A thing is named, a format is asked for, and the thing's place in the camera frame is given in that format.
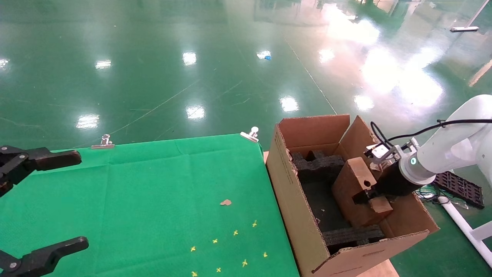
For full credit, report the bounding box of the black foam strip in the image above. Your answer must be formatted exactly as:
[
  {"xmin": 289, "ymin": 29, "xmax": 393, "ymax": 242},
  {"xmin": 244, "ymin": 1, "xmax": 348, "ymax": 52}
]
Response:
[{"xmin": 322, "ymin": 224, "xmax": 385, "ymax": 252}]

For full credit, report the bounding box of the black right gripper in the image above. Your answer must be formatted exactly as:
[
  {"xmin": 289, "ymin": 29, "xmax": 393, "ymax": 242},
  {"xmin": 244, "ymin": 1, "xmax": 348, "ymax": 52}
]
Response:
[{"xmin": 352, "ymin": 163, "xmax": 418, "ymax": 204}]

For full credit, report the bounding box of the black plastic grid tray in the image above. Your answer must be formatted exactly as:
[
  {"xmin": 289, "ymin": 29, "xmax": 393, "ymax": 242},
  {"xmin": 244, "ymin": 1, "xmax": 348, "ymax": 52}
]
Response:
[{"xmin": 434, "ymin": 170, "xmax": 485, "ymax": 209}]

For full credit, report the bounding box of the green table cloth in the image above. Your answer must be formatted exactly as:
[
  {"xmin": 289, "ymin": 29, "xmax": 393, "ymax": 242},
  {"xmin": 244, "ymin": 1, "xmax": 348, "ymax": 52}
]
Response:
[{"xmin": 0, "ymin": 133, "xmax": 300, "ymax": 277}]

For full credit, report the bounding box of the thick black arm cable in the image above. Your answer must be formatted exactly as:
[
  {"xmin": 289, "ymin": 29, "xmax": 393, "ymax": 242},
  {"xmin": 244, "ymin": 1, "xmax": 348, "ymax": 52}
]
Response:
[{"xmin": 370, "ymin": 118, "xmax": 492, "ymax": 147}]

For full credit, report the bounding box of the notched black foam block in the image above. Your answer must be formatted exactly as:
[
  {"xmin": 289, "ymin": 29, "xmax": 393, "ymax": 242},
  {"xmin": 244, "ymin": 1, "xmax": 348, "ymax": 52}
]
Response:
[{"xmin": 290, "ymin": 150, "xmax": 345, "ymax": 183}]

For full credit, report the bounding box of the silver binder clip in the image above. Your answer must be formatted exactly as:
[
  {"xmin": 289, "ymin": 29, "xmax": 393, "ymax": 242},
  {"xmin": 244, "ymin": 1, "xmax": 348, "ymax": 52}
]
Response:
[
  {"xmin": 240, "ymin": 127, "xmax": 259, "ymax": 143},
  {"xmin": 91, "ymin": 134, "xmax": 115, "ymax": 150}
]

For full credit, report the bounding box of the small taped cardboard box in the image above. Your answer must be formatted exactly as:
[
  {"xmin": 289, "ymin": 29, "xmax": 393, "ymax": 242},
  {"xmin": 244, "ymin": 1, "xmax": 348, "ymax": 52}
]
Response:
[{"xmin": 332, "ymin": 157, "xmax": 394, "ymax": 227}]

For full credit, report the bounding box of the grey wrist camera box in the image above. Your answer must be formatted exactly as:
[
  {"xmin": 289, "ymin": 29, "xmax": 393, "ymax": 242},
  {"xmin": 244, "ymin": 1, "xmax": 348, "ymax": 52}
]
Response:
[{"xmin": 364, "ymin": 143, "xmax": 398, "ymax": 160}]

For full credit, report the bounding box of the large open cardboard carton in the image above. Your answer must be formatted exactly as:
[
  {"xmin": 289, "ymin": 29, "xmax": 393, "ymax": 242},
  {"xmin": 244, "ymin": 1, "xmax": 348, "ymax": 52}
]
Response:
[{"xmin": 265, "ymin": 114, "xmax": 440, "ymax": 277}]

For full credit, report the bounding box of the green floor cable bundle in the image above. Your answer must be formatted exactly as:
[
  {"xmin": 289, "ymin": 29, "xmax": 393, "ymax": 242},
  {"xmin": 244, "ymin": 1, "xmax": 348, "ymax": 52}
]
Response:
[{"xmin": 415, "ymin": 185, "xmax": 450, "ymax": 204}]

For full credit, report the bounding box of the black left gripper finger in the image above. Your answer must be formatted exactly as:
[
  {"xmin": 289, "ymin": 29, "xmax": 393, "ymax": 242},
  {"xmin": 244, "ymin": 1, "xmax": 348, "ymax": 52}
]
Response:
[
  {"xmin": 0, "ymin": 145, "xmax": 82, "ymax": 197},
  {"xmin": 0, "ymin": 237, "xmax": 89, "ymax": 277}
]

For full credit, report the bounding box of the wooden board under carton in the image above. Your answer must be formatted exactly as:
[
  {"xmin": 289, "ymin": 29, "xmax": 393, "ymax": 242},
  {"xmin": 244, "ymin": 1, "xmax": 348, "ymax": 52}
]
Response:
[{"xmin": 356, "ymin": 259, "xmax": 400, "ymax": 277}]

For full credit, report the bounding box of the white pipe frame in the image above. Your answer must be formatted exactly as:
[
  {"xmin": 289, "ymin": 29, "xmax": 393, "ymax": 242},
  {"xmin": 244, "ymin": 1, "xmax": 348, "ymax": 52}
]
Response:
[{"xmin": 438, "ymin": 197, "xmax": 492, "ymax": 268}]

